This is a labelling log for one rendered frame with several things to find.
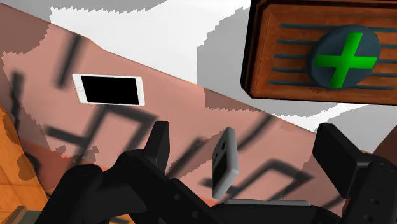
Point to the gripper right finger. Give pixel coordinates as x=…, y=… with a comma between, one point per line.
x=338, y=155

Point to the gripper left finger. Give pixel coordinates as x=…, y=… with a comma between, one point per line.
x=130, y=186

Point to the pink patterned furniture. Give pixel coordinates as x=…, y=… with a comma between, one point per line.
x=183, y=111

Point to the white smartphone with black screen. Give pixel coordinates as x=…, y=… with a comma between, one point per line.
x=110, y=90

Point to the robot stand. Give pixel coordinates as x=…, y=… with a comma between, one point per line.
x=288, y=49

